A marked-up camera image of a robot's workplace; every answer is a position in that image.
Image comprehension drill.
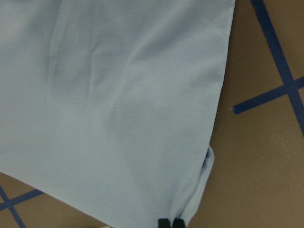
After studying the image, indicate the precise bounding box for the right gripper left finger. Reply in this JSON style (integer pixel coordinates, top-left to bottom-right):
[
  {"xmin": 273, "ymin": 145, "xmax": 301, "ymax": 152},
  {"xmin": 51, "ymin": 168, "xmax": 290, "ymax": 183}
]
[{"xmin": 158, "ymin": 218, "xmax": 171, "ymax": 228}]

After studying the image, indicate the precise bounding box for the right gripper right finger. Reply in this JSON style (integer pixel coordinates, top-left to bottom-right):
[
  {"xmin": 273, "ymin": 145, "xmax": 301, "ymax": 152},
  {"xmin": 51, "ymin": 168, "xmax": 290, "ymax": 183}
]
[{"xmin": 172, "ymin": 218, "xmax": 184, "ymax": 228}]

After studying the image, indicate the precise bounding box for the light blue t-shirt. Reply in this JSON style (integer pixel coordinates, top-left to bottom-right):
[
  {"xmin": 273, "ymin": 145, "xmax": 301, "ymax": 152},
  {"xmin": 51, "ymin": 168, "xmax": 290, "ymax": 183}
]
[{"xmin": 0, "ymin": 0, "xmax": 235, "ymax": 228}]

